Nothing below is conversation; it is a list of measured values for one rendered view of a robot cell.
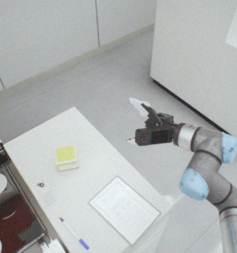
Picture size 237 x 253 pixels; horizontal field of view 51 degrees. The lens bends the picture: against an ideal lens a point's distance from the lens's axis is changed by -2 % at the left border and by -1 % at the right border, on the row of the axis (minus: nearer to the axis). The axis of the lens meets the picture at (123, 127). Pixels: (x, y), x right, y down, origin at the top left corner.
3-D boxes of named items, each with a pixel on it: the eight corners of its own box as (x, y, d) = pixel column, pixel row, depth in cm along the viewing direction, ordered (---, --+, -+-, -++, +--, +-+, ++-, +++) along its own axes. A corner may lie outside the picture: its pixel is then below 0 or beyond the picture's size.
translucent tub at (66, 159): (58, 157, 97) (54, 147, 91) (77, 153, 98) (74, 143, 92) (60, 173, 92) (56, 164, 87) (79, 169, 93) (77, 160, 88)
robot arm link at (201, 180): (220, 211, 59) (237, 174, 63) (188, 184, 57) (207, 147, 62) (200, 208, 66) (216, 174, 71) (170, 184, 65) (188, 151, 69)
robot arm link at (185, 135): (188, 155, 69) (193, 127, 67) (174, 149, 72) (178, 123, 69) (199, 147, 75) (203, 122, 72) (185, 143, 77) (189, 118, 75)
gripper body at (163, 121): (156, 132, 85) (188, 142, 78) (141, 138, 79) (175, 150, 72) (158, 110, 83) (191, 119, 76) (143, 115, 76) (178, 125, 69)
